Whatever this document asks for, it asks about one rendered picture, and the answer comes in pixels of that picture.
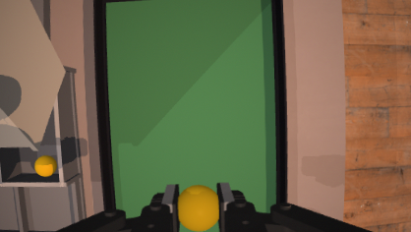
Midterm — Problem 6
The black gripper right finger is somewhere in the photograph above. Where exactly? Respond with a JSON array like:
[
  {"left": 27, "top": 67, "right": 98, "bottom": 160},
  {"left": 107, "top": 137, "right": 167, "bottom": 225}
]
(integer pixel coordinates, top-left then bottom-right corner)
[{"left": 216, "top": 183, "right": 373, "bottom": 232}]

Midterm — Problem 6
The orange ball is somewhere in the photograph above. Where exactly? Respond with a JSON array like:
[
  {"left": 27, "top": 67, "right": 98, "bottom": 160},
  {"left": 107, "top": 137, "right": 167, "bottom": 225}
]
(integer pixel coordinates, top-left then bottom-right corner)
[
  {"left": 178, "top": 185, "right": 219, "bottom": 231},
  {"left": 34, "top": 155, "right": 57, "bottom": 177}
]

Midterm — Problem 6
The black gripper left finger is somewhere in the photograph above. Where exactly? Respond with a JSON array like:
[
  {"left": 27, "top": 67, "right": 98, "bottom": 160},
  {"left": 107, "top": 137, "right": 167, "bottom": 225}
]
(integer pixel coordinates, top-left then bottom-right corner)
[{"left": 55, "top": 184, "right": 180, "bottom": 232}]

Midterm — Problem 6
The green tray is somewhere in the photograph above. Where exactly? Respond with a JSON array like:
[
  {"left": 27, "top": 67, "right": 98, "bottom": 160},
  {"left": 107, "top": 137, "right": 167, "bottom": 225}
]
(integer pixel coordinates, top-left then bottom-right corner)
[{"left": 93, "top": 0, "right": 287, "bottom": 218}]

